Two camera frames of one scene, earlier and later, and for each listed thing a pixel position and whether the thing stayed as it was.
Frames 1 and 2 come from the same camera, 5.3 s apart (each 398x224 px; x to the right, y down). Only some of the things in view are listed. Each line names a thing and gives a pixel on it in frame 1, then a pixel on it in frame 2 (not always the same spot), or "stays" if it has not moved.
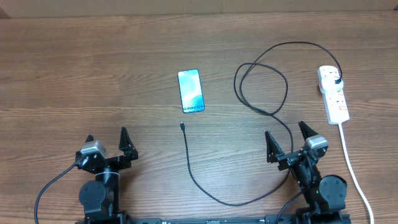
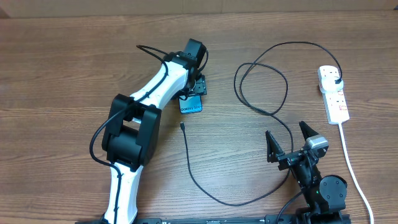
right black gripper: x=274 y=152 stays
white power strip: x=335 y=101 stays
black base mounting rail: x=291 y=219 stays
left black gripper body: x=117 y=163 to x=198 y=86
